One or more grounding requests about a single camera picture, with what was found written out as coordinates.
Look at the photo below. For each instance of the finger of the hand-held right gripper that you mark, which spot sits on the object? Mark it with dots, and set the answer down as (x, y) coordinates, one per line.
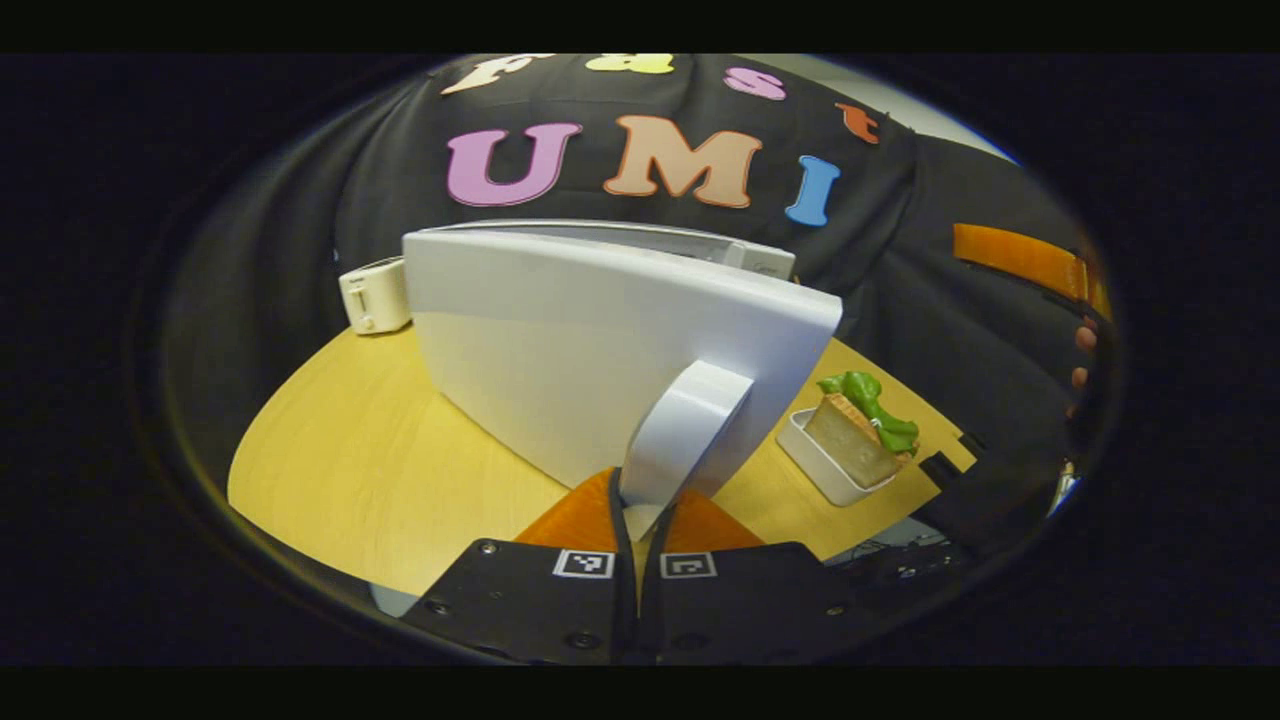
(1020, 257)

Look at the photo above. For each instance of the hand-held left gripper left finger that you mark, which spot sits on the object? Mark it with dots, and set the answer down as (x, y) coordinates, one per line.
(530, 600)

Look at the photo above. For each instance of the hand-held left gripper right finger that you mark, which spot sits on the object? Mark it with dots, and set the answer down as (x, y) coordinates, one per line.
(740, 610)

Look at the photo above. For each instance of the toast sandwich with lettuce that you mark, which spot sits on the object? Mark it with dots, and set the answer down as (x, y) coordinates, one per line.
(860, 440)

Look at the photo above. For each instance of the white microwave oven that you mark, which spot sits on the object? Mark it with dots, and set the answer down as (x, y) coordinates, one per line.
(580, 350)

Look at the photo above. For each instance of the white plastic tray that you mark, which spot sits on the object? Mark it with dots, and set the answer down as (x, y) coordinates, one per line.
(825, 470)

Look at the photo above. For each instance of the white toaster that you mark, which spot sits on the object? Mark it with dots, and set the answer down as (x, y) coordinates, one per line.
(375, 297)

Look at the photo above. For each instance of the black backdrop cloth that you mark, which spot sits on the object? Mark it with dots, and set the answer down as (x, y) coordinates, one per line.
(300, 200)

